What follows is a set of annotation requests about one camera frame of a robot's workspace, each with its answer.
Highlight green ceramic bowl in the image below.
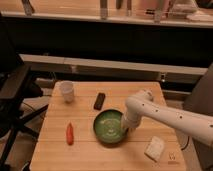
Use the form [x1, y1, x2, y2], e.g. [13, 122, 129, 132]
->
[93, 109, 127, 144]

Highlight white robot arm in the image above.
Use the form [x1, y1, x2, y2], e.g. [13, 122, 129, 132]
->
[121, 90, 213, 148]

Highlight black rectangular block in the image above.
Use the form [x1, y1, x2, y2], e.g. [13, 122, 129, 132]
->
[94, 93, 105, 110]

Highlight white paper cup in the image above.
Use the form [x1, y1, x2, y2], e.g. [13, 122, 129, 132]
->
[59, 81, 74, 103]

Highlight orange carrot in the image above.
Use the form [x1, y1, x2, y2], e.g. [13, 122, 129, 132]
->
[66, 123, 74, 145]

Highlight white sponge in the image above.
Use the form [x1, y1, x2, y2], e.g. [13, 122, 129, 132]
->
[144, 136, 165, 162]

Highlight black tripod stand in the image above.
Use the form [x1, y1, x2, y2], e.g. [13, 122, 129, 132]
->
[0, 65, 48, 171]

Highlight black cable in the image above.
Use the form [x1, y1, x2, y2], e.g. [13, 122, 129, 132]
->
[179, 135, 191, 152]

